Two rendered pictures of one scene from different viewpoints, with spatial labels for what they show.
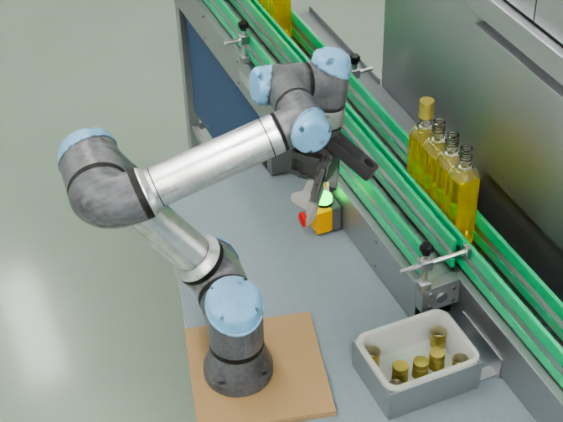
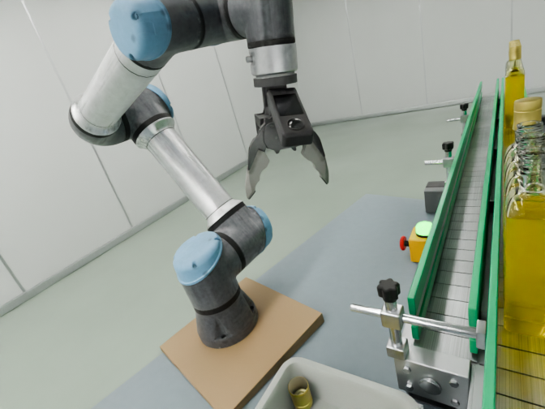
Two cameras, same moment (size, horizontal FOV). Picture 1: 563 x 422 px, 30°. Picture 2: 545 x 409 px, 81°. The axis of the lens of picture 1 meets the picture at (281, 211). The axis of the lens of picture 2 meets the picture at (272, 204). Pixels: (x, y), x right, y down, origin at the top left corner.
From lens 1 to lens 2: 1.92 m
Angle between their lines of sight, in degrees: 55
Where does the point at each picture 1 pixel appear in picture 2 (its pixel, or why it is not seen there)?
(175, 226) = (186, 174)
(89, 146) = not seen: hidden behind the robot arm
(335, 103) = (255, 31)
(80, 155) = not seen: hidden behind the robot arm
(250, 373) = (204, 326)
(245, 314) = (182, 264)
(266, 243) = (367, 251)
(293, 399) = (219, 376)
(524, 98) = not seen: outside the picture
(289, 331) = (289, 318)
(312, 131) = (115, 19)
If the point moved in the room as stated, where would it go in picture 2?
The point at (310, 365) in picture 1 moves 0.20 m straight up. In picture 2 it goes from (264, 357) to (236, 280)
